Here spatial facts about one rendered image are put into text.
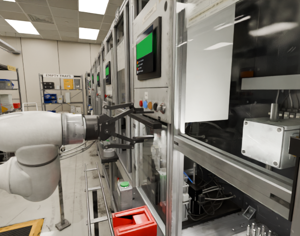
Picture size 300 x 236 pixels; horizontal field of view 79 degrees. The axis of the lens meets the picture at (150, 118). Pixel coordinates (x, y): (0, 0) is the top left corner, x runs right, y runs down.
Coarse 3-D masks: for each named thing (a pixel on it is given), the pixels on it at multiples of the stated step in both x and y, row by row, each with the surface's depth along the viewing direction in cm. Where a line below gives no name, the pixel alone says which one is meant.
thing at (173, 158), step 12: (168, 132) 64; (168, 144) 64; (168, 156) 65; (180, 156) 63; (168, 168) 65; (180, 168) 63; (168, 180) 66; (180, 180) 64; (168, 192) 66; (180, 192) 65; (180, 204) 66; (180, 216) 67; (180, 228) 67
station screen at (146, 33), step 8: (152, 24) 63; (144, 32) 71; (152, 32) 64; (136, 40) 81; (152, 40) 64; (136, 48) 82; (152, 48) 65; (136, 56) 83; (144, 56) 73; (152, 56) 65; (136, 64) 83; (144, 64) 73; (152, 64) 65; (136, 72) 84; (144, 72) 74
